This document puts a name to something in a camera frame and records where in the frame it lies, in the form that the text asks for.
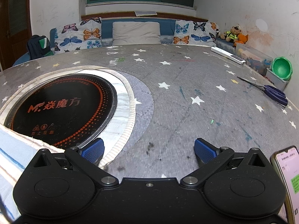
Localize smartphone with lit screen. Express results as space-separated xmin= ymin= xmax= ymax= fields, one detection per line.
xmin=270 ymin=146 xmax=299 ymax=224

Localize butterfly print cushion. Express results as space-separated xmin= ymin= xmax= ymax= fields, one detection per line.
xmin=50 ymin=17 xmax=102 ymax=53
xmin=173 ymin=20 xmax=217 ymax=47

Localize grey plastic bin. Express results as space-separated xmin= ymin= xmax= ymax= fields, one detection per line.
xmin=266 ymin=68 xmax=289 ymax=91

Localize grey pillow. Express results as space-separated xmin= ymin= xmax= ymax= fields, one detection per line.
xmin=112 ymin=21 xmax=161 ymax=45

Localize green bowl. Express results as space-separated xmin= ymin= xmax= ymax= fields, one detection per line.
xmin=271 ymin=56 xmax=293 ymax=81

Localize clear plastic storage box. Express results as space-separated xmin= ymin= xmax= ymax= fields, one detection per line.
xmin=235 ymin=44 xmax=274 ymax=76

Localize brown teddy bear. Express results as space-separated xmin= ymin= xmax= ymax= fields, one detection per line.
xmin=221 ymin=24 xmax=242 ymax=43

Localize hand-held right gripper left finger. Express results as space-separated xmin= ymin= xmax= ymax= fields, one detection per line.
xmin=30 ymin=138 xmax=119 ymax=188

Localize blue white striped cloth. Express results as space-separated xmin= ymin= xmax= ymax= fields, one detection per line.
xmin=0 ymin=124 xmax=68 ymax=224

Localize orange plush toy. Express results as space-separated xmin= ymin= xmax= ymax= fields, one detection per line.
xmin=234 ymin=33 xmax=249 ymax=47

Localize white remote control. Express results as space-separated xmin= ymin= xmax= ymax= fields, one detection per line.
xmin=211 ymin=47 xmax=246 ymax=65

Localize book on window sill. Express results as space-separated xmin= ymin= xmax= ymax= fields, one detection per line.
xmin=134 ymin=11 xmax=157 ymax=17

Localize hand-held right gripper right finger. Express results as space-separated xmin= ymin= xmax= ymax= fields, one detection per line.
xmin=180 ymin=138 xmax=269 ymax=188

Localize round black induction cooktop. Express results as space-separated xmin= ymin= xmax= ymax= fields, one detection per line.
xmin=0 ymin=70 xmax=132 ymax=166

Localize brown wooden door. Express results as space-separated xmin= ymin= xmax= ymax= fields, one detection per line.
xmin=0 ymin=0 xmax=32 ymax=71

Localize blue sofa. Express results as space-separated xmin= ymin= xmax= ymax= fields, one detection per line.
xmin=12 ymin=12 xmax=236 ymax=67

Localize blue-handled scissors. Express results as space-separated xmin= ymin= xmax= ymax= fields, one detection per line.
xmin=237 ymin=76 xmax=289 ymax=107

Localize dark blue jacket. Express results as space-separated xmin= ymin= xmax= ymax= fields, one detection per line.
xmin=27 ymin=35 xmax=55 ymax=60

